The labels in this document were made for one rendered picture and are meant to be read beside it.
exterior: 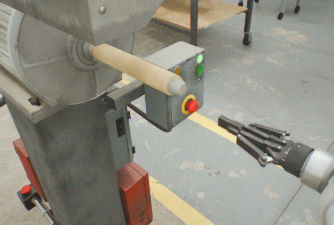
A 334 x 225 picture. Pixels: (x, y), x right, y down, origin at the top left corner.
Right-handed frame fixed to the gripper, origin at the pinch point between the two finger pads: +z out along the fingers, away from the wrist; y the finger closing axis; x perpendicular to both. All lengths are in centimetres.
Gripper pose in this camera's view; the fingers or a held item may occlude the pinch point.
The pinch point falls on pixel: (230, 125)
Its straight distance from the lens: 80.1
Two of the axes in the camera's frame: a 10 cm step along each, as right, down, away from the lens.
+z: -7.2, -3.7, 5.9
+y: 6.9, -4.4, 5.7
